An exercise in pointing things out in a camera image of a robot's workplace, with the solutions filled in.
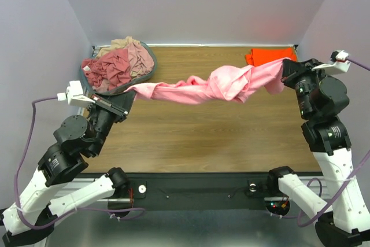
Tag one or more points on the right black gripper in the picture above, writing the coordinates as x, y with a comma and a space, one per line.
296, 73

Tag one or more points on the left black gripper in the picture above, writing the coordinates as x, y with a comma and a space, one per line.
121, 103

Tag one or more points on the light pink t shirt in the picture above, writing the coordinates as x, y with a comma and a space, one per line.
226, 83

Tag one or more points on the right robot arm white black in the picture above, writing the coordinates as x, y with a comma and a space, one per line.
344, 220

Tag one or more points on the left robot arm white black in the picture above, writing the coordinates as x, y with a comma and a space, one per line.
35, 212

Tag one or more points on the folded orange t shirt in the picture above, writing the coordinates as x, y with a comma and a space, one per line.
259, 56

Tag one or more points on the dark pink crumpled shirt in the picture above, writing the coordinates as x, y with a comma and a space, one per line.
108, 72

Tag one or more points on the pale pink crumpled shirt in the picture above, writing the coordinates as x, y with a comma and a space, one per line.
140, 61

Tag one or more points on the beige crumpled shirt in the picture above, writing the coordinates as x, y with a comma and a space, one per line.
117, 44

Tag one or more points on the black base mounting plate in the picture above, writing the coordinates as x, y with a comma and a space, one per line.
198, 191

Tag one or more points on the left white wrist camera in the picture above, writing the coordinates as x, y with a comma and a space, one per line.
75, 93

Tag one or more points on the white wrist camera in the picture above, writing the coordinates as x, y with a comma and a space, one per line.
75, 93
339, 63

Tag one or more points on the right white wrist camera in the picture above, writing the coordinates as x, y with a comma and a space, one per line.
339, 63

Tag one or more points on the aluminium frame rail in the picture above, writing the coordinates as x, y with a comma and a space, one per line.
84, 184

